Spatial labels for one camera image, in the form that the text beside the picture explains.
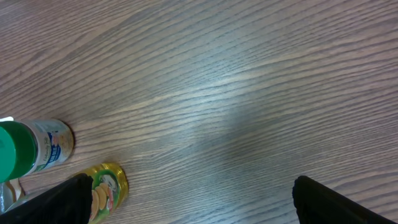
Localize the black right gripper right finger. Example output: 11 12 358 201
292 175 396 224

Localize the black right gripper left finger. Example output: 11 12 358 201
1 173 93 224

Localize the yellow drink bottle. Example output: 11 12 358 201
6 162 129 224

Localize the green lid jar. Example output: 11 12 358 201
1 119 74 182

